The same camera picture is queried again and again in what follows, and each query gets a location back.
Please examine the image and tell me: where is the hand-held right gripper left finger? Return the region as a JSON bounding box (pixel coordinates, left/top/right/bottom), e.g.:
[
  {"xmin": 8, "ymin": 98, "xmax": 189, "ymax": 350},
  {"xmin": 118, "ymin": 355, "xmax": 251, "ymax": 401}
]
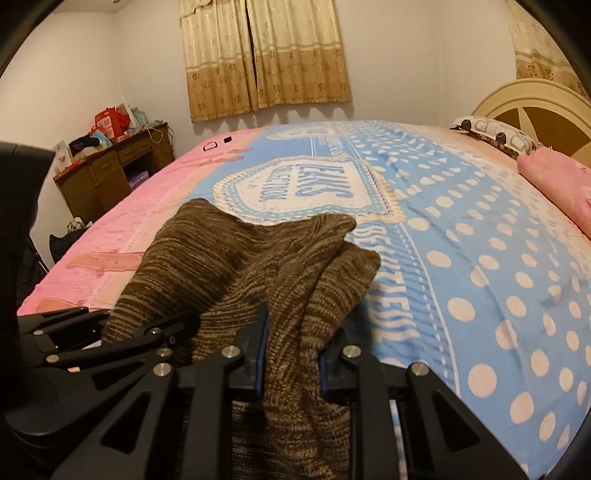
[{"xmin": 51, "ymin": 302, "xmax": 270, "ymax": 480}]

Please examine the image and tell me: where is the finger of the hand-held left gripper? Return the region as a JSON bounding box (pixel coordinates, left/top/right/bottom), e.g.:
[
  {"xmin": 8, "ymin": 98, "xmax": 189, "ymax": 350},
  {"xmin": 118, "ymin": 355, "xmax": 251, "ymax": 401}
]
[
  {"xmin": 44, "ymin": 310, "xmax": 200, "ymax": 371},
  {"xmin": 18, "ymin": 306, "xmax": 110, "ymax": 352}
]

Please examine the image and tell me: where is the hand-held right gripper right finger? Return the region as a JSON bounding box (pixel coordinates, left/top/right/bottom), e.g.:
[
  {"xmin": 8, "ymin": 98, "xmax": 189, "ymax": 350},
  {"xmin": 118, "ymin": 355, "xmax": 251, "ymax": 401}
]
[{"xmin": 321, "ymin": 330, "xmax": 528, "ymax": 480}]

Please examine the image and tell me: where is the brown knit sweater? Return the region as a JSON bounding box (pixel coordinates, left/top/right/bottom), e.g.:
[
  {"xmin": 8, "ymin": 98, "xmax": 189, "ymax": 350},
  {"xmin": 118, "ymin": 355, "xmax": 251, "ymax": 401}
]
[{"xmin": 102, "ymin": 198, "xmax": 382, "ymax": 480}]

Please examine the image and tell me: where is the dark floor bag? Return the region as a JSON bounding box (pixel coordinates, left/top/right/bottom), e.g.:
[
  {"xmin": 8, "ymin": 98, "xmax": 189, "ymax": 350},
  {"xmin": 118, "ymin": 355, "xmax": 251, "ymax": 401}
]
[{"xmin": 48, "ymin": 217, "xmax": 94, "ymax": 265}]

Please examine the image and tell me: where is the white printed card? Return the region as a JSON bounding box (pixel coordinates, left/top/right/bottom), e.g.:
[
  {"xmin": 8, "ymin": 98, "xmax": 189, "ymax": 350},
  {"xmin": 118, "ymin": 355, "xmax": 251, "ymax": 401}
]
[{"xmin": 52, "ymin": 140, "xmax": 75, "ymax": 172}]

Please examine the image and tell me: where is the brown wooden desk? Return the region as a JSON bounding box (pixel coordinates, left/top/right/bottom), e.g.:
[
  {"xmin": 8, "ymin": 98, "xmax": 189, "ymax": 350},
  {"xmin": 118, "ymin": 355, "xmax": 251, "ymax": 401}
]
[{"xmin": 53, "ymin": 121, "xmax": 177, "ymax": 223}]

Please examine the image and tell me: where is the black bag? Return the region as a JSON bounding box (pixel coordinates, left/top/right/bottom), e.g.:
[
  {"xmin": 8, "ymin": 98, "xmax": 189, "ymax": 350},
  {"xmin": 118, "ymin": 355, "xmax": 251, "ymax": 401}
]
[{"xmin": 69, "ymin": 134, "xmax": 114, "ymax": 158}]

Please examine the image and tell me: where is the red gift bag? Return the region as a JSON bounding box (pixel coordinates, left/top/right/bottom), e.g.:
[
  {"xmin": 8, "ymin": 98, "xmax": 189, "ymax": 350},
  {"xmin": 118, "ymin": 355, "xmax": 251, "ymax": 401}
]
[{"xmin": 93, "ymin": 107, "xmax": 132, "ymax": 142}]

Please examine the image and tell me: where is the white paper bag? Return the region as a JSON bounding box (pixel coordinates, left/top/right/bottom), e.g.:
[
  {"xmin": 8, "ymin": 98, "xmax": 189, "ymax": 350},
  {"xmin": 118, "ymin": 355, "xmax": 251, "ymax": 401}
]
[{"xmin": 117, "ymin": 103, "xmax": 154, "ymax": 134}]

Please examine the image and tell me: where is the pink and blue bed sheet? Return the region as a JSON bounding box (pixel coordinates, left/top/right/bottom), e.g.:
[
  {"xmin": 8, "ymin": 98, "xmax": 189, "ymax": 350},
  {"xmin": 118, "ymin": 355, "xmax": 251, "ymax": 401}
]
[{"xmin": 17, "ymin": 121, "xmax": 591, "ymax": 480}]

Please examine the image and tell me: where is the cream patterned curtain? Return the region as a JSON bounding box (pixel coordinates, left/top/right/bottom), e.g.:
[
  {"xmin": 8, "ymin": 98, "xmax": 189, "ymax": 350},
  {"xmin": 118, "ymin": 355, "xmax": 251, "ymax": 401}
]
[
  {"xmin": 247, "ymin": 0, "xmax": 352, "ymax": 114},
  {"xmin": 179, "ymin": 0, "xmax": 258, "ymax": 123},
  {"xmin": 505, "ymin": 0, "xmax": 591, "ymax": 103}
]

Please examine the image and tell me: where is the spotted pillow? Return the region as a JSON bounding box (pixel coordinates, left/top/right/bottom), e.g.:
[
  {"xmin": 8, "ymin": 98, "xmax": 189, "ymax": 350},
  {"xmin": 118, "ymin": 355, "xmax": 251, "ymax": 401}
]
[{"xmin": 450, "ymin": 114, "xmax": 546, "ymax": 160}]

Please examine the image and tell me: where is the pink pillow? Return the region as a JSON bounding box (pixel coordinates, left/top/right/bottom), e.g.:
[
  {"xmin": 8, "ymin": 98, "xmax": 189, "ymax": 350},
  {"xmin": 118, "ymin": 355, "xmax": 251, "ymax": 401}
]
[{"xmin": 517, "ymin": 150, "xmax": 591, "ymax": 241}]

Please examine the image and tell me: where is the cream round headboard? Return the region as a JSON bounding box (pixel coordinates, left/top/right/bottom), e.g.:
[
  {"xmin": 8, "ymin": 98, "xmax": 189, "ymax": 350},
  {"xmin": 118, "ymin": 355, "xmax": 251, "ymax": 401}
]
[{"xmin": 471, "ymin": 78, "xmax": 591, "ymax": 181}]

